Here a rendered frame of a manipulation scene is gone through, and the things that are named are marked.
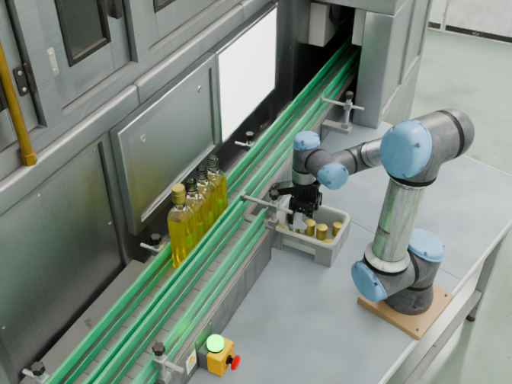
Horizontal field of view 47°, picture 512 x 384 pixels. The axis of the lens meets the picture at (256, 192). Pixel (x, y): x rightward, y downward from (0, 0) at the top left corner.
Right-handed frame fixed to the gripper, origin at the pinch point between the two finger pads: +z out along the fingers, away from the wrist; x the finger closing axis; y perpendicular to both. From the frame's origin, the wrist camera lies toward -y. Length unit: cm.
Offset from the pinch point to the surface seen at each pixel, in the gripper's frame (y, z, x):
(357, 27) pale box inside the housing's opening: -13, -32, 83
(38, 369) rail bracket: -20, -20, -87
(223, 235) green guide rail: -11.2, -12.0, -25.6
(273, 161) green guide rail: -14.2, -12.2, 12.5
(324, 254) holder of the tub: 13.6, 0.4, -7.2
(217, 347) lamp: 4, -4, -55
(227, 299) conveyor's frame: -1.3, -5.2, -40.7
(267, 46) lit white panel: -31, -38, 40
